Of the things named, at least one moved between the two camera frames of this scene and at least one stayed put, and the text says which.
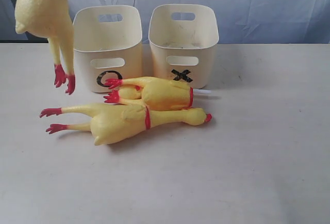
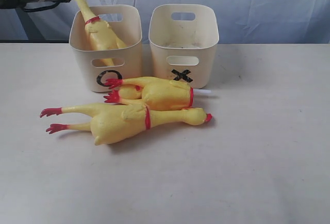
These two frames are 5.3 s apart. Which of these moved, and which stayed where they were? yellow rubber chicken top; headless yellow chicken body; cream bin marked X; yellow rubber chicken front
Moved: yellow rubber chicken top
Stayed: cream bin marked X; yellow rubber chicken front; headless yellow chicken body
